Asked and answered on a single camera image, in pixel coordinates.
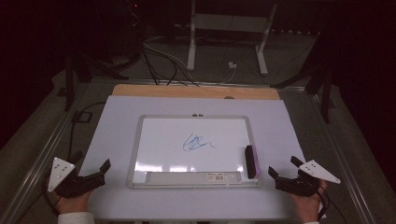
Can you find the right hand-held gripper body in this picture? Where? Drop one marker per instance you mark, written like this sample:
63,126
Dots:
297,185

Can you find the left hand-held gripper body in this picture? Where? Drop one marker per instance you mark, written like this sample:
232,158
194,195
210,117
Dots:
79,185

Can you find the black and purple whiteboard eraser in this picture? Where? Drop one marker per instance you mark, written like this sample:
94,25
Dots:
251,161

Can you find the person's left hand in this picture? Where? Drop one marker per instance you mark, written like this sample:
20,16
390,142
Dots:
73,203

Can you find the person's right hand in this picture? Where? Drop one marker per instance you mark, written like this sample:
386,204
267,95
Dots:
306,207

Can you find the white sheet table cover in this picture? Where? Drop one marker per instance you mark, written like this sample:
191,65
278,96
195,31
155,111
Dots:
115,140

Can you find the black square floor plate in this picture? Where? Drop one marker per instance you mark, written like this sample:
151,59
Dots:
82,116

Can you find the black tripod stand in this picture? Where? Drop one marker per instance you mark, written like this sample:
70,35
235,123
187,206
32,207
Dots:
325,93
69,81

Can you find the wooden table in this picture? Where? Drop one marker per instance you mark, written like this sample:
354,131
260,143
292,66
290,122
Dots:
174,91

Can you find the white plug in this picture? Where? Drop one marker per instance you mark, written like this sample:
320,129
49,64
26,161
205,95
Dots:
232,65

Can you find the white metal stand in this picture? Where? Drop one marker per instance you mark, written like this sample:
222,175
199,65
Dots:
191,46

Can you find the grey metal rail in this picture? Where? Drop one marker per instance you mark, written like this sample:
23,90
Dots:
345,161
40,158

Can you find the white whiteboard with grey frame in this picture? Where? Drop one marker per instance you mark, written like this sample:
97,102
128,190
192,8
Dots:
193,155

